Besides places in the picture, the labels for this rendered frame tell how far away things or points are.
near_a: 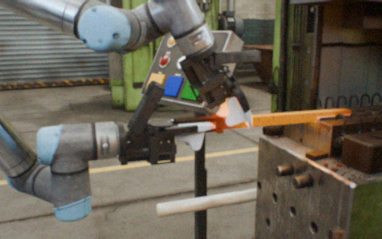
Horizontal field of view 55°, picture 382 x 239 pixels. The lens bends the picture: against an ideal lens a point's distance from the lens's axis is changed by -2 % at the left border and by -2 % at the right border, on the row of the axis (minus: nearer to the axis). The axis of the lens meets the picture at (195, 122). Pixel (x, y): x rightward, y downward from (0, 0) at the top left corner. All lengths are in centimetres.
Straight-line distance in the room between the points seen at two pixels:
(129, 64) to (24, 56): 351
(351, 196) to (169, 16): 50
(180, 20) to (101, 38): 18
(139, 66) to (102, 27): 508
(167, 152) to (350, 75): 70
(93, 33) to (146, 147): 27
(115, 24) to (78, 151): 26
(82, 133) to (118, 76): 517
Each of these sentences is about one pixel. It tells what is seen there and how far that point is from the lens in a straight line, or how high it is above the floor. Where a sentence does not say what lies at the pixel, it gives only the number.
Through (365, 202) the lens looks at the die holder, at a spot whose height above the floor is 87.
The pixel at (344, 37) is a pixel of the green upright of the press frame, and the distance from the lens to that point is 124.
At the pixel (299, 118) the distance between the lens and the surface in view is 93.
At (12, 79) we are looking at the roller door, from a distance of 870.
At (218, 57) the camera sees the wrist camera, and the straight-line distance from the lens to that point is 80.
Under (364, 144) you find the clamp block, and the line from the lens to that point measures 84.
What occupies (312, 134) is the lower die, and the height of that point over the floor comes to 95.
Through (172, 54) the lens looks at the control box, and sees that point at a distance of 144.
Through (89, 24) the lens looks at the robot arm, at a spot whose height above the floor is 121.
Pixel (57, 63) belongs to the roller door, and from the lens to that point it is 866.
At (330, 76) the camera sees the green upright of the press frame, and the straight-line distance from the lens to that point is 122.
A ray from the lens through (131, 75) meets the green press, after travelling 565.
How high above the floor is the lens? 120
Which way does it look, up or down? 14 degrees down
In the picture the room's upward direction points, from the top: straight up
